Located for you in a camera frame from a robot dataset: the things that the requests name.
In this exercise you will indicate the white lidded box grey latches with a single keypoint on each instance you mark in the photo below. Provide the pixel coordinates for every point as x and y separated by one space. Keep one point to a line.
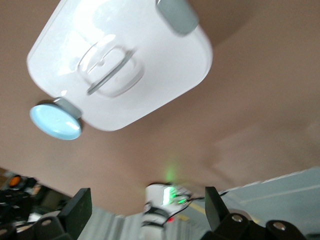
160 75

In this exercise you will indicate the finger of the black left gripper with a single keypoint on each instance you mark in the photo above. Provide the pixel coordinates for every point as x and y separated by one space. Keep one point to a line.
15 207

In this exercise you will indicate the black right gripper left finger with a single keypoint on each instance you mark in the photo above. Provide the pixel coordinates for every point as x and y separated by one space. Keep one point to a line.
62 225

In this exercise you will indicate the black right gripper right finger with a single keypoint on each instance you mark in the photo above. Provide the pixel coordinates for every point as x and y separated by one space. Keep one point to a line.
225 225

